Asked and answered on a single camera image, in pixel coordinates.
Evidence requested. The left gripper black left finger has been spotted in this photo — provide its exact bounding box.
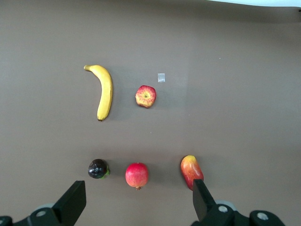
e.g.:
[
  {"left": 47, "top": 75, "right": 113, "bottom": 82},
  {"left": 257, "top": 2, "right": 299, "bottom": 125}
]
[{"left": 16, "top": 180, "right": 86, "bottom": 226}]

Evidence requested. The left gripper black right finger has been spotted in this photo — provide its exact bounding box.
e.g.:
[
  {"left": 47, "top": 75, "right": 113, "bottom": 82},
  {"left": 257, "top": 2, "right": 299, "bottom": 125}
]
[{"left": 191, "top": 178, "right": 285, "bottom": 226}]

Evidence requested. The red yellow apple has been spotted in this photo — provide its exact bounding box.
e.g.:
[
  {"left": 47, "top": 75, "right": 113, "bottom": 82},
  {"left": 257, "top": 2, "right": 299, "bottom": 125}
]
[{"left": 135, "top": 85, "right": 157, "bottom": 109}]

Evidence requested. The yellow banana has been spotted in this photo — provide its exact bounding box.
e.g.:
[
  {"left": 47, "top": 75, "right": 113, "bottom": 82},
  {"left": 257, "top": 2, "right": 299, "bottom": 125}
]
[{"left": 83, "top": 65, "right": 113, "bottom": 122}]

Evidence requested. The red yellow mango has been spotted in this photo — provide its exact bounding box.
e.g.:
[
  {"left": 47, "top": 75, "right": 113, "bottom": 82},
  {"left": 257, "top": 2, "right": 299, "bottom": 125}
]
[{"left": 180, "top": 155, "right": 205, "bottom": 191}]

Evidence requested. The dark purple mangosteen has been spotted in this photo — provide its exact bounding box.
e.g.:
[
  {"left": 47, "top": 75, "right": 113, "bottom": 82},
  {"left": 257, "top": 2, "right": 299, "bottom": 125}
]
[{"left": 87, "top": 159, "right": 111, "bottom": 180}]

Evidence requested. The red pomegranate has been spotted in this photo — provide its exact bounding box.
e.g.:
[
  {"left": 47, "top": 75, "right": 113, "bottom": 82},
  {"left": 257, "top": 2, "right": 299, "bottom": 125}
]
[{"left": 125, "top": 162, "right": 150, "bottom": 191}]

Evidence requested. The white sheet under cables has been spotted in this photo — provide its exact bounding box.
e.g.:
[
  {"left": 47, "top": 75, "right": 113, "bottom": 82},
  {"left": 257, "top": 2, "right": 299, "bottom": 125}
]
[{"left": 208, "top": 0, "right": 301, "bottom": 8}]

